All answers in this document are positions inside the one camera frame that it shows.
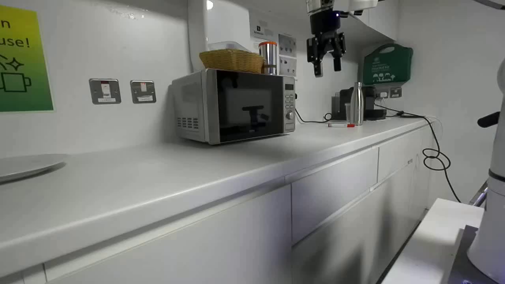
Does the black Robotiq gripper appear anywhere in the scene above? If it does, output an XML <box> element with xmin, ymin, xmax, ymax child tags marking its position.
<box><xmin>307</xmin><ymin>8</ymin><xmax>349</xmax><ymax>79</ymax></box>

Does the brown wicker basket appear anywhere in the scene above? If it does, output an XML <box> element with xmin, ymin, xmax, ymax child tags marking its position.
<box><xmin>198</xmin><ymin>48</ymin><xmax>266</xmax><ymax>76</ymax></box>

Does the green first aid box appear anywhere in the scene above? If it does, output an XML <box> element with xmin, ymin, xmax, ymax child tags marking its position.
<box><xmin>360</xmin><ymin>43</ymin><xmax>416</xmax><ymax>87</ymax></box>

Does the silver microwave oven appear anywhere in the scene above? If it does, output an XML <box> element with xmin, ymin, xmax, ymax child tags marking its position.
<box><xmin>171</xmin><ymin>68</ymin><xmax>299</xmax><ymax>147</ymax></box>

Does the photo instruction sheet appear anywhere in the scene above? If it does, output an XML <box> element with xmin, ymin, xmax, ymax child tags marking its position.
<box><xmin>278</xmin><ymin>56</ymin><xmax>299</xmax><ymax>79</ymax></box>
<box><xmin>277</xmin><ymin>33</ymin><xmax>297</xmax><ymax>57</ymax></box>

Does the slim steel bottle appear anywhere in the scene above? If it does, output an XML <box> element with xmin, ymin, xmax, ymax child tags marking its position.
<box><xmin>351</xmin><ymin>81</ymin><xmax>367</xmax><ymax>127</ymax></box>

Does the black coffee machine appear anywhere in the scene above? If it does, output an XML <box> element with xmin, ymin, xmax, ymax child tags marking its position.
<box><xmin>331</xmin><ymin>86</ymin><xmax>390</xmax><ymax>122</ymax></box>

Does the white text notice sheet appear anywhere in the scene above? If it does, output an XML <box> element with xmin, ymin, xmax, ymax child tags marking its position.
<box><xmin>252</xmin><ymin>21</ymin><xmax>277</xmax><ymax>40</ymax></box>

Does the wide white drawer front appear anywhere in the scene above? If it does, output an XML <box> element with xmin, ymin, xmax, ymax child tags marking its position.
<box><xmin>291</xmin><ymin>146</ymin><xmax>381</xmax><ymax>245</ymax></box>

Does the white lower drawer front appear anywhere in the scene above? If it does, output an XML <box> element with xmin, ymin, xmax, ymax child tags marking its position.
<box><xmin>291</xmin><ymin>157</ymin><xmax>433</xmax><ymax>284</ymax></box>

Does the white robot table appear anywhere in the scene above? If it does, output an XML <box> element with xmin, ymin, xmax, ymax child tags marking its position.
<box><xmin>381</xmin><ymin>196</ymin><xmax>487</xmax><ymax>284</ymax></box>

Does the white cabinet door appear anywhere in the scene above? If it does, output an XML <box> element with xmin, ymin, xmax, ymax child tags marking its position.
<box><xmin>45</xmin><ymin>183</ymin><xmax>293</xmax><ymax>284</ymax></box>

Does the black microwave power cable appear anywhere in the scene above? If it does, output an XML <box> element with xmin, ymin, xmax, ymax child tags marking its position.
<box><xmin>293</xmin><ymin>108</ymin><xmax>335</xmax><ymax>127</ymax></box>

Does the small white wall socket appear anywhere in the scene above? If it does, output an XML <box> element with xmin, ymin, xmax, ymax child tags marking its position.
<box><xmin>378</xmin><ymin>86</ymin><xmax>405</xmax><ymax>101</ymax></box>

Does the white wall water heater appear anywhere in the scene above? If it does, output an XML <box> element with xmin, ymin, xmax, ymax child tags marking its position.
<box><xmin>187</xmin><ymin>0</ymin><xmax>256</xmax><ymax>73</ymax></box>

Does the black hanging power cable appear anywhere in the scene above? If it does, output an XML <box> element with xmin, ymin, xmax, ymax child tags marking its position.
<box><xmin>376</xmin><ymin>104</ymin><xmax>465</xmax><ymax>204</ymax></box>

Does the black handle knob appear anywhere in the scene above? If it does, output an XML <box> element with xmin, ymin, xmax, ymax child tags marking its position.
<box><xmin>477</xmin><ymin>111</ymin><xmax>503</xmax><ymax>130</ymax></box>

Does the silver wall socket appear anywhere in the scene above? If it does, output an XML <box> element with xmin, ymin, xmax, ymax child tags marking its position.
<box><xmin>87</xmin><ymin>78</ymin><xmax>124</xmax><ymax>106</ymax></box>
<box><xmin>130</xmin><ymin>79</ymin><xmax>158</xmax><ymax>106</ymax></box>

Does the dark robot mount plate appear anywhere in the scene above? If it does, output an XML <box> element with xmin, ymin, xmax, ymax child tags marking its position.
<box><xmin>441</xmin><ymin>224</ymin><xmax>505</xmax><ymax>284</ymax></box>

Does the green yellow wall poster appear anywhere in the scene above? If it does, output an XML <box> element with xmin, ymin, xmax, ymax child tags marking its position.
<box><xmin>0</xmin><ymin>5</ymin><xmax>56</xmax><ymax>114</ymax></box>

